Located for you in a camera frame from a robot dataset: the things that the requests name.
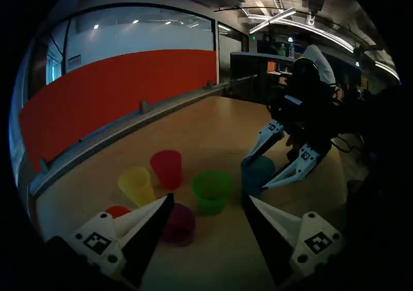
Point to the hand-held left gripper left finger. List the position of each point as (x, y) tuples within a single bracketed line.
[(106, 231)]

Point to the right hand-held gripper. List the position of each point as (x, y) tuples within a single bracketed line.
[(306, 97)]

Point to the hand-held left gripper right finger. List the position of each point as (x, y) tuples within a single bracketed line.
[(309, 236)]

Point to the blue plastic cup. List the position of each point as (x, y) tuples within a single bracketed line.
[(256, 175)]

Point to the orange plastic cup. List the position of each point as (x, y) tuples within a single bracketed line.
[(117, 211)]

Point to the yellow plastic cup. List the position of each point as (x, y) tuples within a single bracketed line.
[(136, 186)]

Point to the purple plastic cup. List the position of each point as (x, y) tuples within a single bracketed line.
[(179, 227)]

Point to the green plastic cup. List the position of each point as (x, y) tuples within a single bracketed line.
[(211, 191)]

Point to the red plastic cup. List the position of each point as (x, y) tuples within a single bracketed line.
[(167, 168)]

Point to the red desk screen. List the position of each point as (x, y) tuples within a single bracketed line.
[(113, 97)]

